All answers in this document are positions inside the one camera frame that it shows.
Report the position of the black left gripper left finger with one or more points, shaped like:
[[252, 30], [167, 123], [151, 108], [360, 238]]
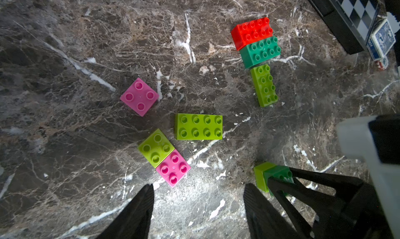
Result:
[[135, 219]]

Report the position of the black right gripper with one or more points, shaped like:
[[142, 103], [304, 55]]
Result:
[[353, 212]]

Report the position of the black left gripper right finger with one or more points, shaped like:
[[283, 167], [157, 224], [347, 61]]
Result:
[[263, 219]]

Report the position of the lime green lego stack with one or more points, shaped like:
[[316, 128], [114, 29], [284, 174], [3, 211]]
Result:
[[268, 170]]

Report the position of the lime 2x4 lego brick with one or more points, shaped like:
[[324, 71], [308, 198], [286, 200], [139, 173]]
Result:
[[264, 86], [198, 127]]

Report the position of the dark green 2x4 lego brick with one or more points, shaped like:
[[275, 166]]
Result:
[[258, 52]]

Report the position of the red lego brick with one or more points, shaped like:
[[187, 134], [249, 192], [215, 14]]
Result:
[[250, 32]]

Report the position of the pink 2x2 lego brick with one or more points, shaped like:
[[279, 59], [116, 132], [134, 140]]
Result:
[[139, 97], [173, 168]]

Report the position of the lime 2x2 lego brick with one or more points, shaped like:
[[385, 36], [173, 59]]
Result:
[[156, 148]]

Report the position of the blue playing card box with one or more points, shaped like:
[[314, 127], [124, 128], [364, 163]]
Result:
[[381, 40]]

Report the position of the black and white chessboard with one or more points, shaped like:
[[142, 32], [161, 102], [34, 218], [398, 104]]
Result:
[[350, 21]]

